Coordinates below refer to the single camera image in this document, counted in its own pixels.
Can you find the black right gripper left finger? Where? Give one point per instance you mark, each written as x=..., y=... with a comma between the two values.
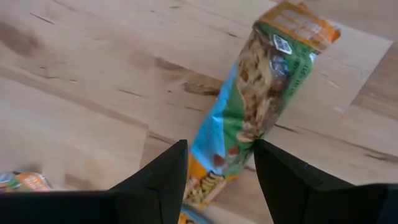
x=140, y=199

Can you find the orange blue green granola bar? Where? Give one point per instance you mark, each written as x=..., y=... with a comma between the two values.
x=258, y=93

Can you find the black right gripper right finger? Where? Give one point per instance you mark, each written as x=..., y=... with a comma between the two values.
x=304, y=196

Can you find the orange chewy granola bar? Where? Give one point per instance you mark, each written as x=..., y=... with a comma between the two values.
x=28, y=182

